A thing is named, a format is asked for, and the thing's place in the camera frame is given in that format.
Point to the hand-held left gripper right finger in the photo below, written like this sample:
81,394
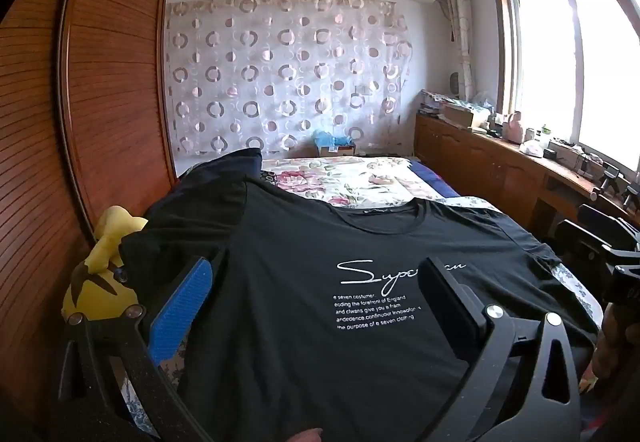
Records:
445,307

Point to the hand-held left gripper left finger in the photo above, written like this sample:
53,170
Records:
182,307

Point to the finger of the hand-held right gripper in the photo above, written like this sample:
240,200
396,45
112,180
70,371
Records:
610,217
585,234

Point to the black printed t-shirt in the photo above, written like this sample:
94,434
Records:
300,297

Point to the person's right hand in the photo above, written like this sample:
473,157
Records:
607,347

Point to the bed with blue floral sheet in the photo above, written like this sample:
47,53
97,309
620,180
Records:
575,289

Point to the yellow plush toy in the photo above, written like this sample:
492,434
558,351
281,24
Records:
107,247

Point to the long wooden cabinet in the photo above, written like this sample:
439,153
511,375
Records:
480,162

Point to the pink container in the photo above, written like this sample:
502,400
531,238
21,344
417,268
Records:
512,127

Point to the folded navy blanket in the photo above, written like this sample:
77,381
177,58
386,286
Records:
220,169

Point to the window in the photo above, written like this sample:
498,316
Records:
600,72

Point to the pink floral quilt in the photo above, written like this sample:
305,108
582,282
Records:
350,177

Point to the large cardboard box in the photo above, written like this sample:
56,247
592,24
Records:
465,114

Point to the small cardboard box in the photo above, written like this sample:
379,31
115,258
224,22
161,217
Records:
340,151

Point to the stack of books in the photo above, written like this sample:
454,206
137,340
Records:
432,102

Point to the blue plastic bag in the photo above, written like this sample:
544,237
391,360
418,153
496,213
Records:
330,139

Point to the wooden headboard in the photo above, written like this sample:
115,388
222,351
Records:
115,72

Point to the bundled patterned window curtain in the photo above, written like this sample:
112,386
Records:
460,22

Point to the circle-patterned sheer curtain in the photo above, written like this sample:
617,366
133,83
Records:
300,72

